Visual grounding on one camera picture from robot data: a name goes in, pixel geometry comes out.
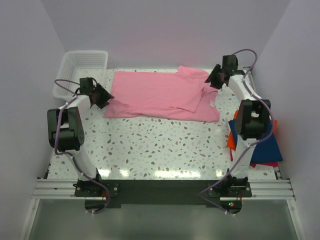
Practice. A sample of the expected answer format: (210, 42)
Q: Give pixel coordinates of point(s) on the red folded t shirt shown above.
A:
(269, 164)

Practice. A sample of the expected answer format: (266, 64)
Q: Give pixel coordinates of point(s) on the orange folded t shirt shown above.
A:
(266, 145)

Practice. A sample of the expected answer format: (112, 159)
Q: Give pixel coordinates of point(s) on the pink t shirt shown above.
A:
(182, 95)

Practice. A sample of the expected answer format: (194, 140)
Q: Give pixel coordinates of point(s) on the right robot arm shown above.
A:
(253, 123)

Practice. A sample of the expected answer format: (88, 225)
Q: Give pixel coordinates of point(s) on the blue folded t shirt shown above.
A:
(266, 153)

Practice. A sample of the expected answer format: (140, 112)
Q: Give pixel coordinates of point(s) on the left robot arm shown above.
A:
(66, 134)

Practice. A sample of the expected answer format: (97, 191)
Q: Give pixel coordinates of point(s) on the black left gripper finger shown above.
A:
(102, 93)
(100, 100)

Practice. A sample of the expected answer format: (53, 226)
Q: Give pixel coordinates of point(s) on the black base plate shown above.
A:
(114, 194)

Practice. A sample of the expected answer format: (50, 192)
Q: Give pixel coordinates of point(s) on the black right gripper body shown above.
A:
(223, 70)

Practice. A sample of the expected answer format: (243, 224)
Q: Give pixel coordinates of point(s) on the white plastic basket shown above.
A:
(76, 65)

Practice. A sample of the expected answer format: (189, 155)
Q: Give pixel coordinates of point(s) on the aluminium front rail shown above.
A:
(261, 189)

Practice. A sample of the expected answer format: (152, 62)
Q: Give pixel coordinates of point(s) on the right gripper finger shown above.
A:
(216, 82)
(216, 70)

